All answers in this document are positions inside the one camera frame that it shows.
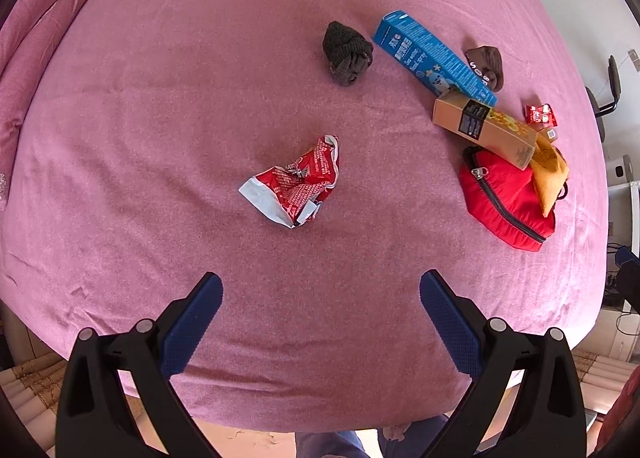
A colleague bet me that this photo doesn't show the crumpled red snack wrapper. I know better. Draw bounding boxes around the crumpled red snack wrapper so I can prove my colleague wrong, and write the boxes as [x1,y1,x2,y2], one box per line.
[239,135,340,230]

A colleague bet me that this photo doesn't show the blue cardboard box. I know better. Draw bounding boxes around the blue cardboard box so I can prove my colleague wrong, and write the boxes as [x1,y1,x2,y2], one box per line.
[373,10,498,107]

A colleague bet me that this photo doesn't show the brown sock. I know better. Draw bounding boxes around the brown sock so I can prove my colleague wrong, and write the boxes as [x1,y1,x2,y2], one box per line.
[464,45,503,92]

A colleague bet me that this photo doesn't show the black office chair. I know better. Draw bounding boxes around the black office chair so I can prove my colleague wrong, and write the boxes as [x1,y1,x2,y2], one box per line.
[584,54,624,144]

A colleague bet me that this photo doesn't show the pink bed sheet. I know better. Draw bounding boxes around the pink bed sheet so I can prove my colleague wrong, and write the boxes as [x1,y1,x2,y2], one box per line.
[1,0,608,432]

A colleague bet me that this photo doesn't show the pink folded quilt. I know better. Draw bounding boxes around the pink folded quilt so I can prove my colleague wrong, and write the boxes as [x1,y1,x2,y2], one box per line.
[1,0,88,207]

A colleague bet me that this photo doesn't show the red milk candy wrapper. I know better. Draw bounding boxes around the red milk candy wrapper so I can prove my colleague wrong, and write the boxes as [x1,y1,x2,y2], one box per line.
[523,104,558,131]

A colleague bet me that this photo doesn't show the yellow drawstring bag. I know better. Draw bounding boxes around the yellow drawstring bag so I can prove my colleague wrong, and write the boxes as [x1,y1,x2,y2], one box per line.
[529,133,570,218]

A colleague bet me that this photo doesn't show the black rolled sock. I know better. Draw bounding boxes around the black rolled sock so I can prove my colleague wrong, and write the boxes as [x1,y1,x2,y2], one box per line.
[322,22,373,86]

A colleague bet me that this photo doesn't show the beige curtain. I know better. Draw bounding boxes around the beige curtain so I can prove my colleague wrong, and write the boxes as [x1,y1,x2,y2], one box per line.
[1,352,67,450]

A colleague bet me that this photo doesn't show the red zipper pouch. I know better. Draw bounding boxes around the red zipper pouch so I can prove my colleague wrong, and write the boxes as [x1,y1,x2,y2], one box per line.
[458,146,555,252]

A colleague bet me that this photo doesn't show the tan cardboard box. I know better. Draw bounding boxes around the tan cardboard box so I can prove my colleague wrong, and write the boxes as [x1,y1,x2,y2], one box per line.
[432,91,537,170]

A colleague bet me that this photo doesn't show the person's pyjama legs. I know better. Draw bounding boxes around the person's pyjama legs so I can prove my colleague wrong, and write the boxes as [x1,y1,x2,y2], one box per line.
[294,415,448,458]

